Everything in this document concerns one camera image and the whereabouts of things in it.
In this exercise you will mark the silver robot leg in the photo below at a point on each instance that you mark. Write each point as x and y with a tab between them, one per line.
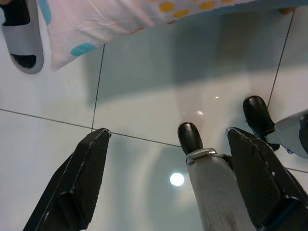
290	134
216	192

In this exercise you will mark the black robot foot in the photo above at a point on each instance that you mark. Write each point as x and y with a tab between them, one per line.
256	113
190	138

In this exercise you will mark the silver robot right leg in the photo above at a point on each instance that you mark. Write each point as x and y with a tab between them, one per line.
290	134

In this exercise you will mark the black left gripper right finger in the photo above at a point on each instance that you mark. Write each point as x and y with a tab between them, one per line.
257	183

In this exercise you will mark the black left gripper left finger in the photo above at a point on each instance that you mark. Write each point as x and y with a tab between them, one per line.
79	183

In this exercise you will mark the silver robot left leg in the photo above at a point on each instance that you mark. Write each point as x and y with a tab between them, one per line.
216	192

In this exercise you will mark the black robot right foot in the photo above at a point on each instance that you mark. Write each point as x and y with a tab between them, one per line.
256	113

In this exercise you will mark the grey slipper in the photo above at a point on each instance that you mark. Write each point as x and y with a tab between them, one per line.
24	41

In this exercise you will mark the black robot left foot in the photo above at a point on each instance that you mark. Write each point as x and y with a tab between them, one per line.
190	138

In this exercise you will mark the white dotted bed sheet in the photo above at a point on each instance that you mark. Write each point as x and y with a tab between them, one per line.
96	21

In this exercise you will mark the person's foot in black sock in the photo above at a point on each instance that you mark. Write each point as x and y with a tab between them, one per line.
16	12

